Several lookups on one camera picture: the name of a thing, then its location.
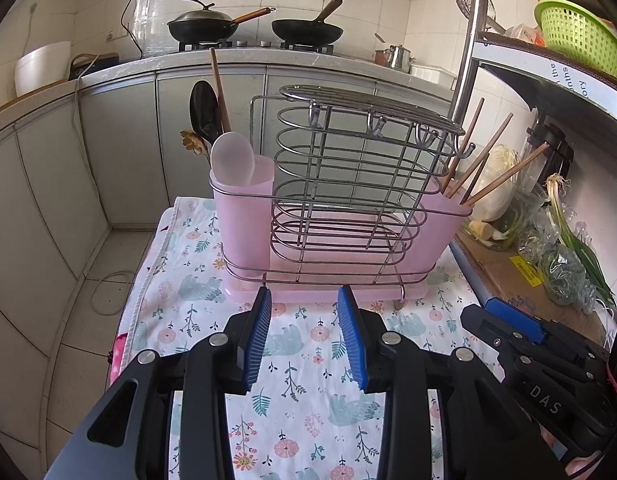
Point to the black countertop appliance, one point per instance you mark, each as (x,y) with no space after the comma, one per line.
(96,65)

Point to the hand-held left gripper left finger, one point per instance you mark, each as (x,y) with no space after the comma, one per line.
(256,340)

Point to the small steel pot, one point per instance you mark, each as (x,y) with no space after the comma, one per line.
(401,59)

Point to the white tub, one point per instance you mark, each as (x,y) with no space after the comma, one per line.
(41,70)

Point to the black spoon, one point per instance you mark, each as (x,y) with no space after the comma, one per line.
(203,110)

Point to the cut vegetable stem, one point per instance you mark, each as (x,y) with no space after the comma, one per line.
(483,230)

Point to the clear plastic splash guard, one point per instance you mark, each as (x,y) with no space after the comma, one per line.
(148,20)

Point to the gold ornate spoon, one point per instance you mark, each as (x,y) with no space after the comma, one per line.
(191,141)

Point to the black blender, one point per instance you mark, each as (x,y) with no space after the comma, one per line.
(553,145)

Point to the black frying pan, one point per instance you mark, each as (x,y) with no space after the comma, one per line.
(303,32)

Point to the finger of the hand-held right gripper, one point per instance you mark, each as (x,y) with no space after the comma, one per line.
(488,327)
(513,312)

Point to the metal storage shelf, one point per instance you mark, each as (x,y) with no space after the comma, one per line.
(476,10)

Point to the person's right hand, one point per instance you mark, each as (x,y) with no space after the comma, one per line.
(586,466)

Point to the kitchen counter with cabinets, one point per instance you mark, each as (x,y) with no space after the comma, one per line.
(48,185)

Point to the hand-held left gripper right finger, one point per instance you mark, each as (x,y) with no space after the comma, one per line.
(353,340)

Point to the copper pot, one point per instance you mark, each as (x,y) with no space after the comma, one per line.
(381,57)

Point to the gas stove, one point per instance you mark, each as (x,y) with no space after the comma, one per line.
(248,44)

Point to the white rectangular container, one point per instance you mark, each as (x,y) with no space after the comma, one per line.
(431,74)

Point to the black wok with lid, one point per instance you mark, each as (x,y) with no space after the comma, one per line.
(198,27)

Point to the pink round plastic cup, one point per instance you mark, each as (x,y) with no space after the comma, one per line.
(238,230)

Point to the pink plastic drip tray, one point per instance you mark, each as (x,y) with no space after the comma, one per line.
(313,292)

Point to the napa cabbage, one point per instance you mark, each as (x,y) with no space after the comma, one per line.
(506,197)

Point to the cardboard box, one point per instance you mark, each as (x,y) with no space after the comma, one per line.
(503,270)

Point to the green onion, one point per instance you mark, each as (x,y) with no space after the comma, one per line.
(568,230)

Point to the floral printed cloth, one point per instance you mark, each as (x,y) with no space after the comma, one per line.
(298,410)

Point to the pink oblong plastic cup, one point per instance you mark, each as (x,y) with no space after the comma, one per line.
(446,240)

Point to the dark wooden chopstick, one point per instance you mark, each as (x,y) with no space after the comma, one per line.
(481,170)

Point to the orange and white bag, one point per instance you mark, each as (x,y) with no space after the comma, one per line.
(526,34)

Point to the white translucent plastic spoon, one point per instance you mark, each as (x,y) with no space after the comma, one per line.
(232,157)

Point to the green plastic basket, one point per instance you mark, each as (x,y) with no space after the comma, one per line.
(573,35)

